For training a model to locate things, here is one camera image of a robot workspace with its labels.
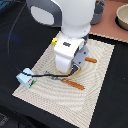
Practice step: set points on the grey toy cooking pot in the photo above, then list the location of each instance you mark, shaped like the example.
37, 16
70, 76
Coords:
99, 8

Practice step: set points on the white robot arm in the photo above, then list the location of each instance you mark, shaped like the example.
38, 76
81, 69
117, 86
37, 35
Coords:
73, 17

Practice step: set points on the yellow toy butter box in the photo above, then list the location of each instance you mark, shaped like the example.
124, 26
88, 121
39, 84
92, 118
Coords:
54, 41

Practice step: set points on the beige striped placemat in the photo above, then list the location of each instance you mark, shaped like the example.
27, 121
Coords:
66, 102

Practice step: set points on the toy knife wooden handle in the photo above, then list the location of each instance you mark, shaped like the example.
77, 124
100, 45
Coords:
90, 60

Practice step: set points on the pink toy stove board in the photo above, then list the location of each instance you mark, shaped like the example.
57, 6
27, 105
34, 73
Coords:
107, 27

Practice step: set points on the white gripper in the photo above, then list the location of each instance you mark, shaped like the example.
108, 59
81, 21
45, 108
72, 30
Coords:
70, 52

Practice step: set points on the light blue milk carton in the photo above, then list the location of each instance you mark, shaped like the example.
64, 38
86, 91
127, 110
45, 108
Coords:
26, 78

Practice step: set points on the round wooden plate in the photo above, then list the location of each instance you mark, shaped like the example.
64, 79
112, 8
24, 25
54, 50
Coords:
73, 70

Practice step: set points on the beige bowl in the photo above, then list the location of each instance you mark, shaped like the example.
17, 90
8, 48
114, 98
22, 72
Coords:
122, 14

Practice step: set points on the toy fork wooden handle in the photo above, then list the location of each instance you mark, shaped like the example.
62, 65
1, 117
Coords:
73, 84

